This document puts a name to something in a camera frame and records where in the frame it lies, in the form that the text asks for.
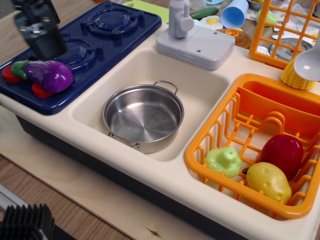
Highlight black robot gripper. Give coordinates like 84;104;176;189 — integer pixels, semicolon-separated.
12;0;68;61

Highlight purple toy eggplant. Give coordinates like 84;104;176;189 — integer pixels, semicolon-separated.
11;60;74;94

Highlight stainless steel pan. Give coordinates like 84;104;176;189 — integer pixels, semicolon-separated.
102;80;185;154

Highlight red stove knob left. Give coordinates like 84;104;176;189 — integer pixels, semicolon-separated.
2;66;22;83

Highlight red stove knob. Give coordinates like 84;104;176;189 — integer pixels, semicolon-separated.
32;83;53;99
2;66;22;83

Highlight navy blue toy stove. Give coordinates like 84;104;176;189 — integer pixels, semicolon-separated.
0;2;162;115

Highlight red stove knob right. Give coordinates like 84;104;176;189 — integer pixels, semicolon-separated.
32;83;53;99

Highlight lime green cutting board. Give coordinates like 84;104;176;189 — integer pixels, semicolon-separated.
123;0;169;24

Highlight light wooden board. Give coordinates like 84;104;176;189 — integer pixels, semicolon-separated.
0;108;208;240

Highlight green toy cucumber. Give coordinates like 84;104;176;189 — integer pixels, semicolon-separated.
189;6;219;20

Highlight grey toy faucet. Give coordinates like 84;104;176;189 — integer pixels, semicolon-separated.
156;0;235;71

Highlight toy fried egg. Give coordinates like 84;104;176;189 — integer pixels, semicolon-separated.
200;15;223;30

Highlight light blue plastic cup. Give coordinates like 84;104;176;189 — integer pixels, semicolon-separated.
220;0;249;29

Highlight cream toy kitchen sink unit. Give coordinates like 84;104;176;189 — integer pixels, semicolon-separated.
0;27;320;240

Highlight green toy lettuce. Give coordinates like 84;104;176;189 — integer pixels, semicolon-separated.
204;147;243;178

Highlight orange upright grid rack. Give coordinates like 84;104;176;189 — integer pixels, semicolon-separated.
249;0;320;70

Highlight silver metal pot lid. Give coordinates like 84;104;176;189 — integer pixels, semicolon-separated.
268;37;313;62

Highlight orange dish rack basket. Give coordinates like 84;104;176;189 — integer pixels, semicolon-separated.
184;73;320;219

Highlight yellow toy corn cob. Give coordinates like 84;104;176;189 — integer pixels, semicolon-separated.
280;57;316;90

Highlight grey plastic spoon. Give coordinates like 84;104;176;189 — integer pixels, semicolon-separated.
294;34;320;82

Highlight yellow toy potato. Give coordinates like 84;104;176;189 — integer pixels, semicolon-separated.
246;162;292;204

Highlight dark red toy fruit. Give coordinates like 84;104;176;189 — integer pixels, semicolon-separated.
256;134;304;181

